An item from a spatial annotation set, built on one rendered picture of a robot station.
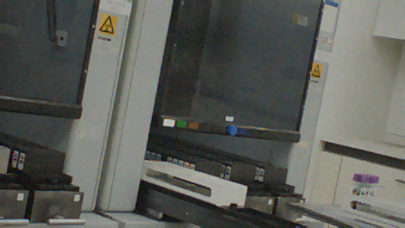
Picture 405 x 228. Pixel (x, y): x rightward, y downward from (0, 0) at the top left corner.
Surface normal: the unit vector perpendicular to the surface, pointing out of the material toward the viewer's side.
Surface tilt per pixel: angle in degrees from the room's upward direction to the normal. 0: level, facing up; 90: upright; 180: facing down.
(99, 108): 90
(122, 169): 90
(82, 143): 90
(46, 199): 90
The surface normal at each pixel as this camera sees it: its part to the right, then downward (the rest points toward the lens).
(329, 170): -0.68, -0.09
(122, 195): 0.71, 0.17
